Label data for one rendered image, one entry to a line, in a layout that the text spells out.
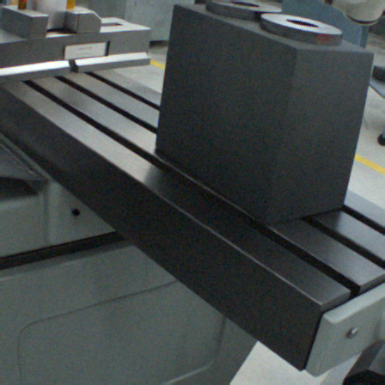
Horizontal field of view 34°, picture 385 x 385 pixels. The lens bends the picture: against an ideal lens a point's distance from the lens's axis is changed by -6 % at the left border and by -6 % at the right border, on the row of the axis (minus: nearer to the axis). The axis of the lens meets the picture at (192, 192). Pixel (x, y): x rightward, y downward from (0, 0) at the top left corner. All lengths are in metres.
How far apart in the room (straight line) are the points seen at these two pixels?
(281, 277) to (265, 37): 0.23
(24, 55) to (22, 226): 0.30
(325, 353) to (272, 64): 0.28
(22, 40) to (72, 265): 0.38
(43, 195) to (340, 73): 0.46
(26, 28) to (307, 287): 0.69
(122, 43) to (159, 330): 0.53
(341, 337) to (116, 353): 0.65
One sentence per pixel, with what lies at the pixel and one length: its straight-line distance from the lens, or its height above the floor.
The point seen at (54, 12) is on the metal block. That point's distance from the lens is 1.13.
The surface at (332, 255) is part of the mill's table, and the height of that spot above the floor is 0.96.
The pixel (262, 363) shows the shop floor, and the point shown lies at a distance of 2.03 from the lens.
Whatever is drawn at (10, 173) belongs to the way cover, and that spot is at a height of 0.90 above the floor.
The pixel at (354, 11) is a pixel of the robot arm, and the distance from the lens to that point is 1.05.
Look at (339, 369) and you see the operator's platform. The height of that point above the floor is 0.40.
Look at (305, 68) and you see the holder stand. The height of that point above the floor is 1.13.
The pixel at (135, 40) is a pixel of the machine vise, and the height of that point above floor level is 1.01.
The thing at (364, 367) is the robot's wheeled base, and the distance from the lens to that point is 1.11.
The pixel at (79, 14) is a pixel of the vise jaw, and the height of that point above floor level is 1.07.
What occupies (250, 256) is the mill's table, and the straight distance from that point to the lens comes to 0.61.
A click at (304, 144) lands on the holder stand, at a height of 1.05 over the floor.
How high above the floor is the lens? 1.26
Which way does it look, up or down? 24 degrees down
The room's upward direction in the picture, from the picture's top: 8 degrees clockwise
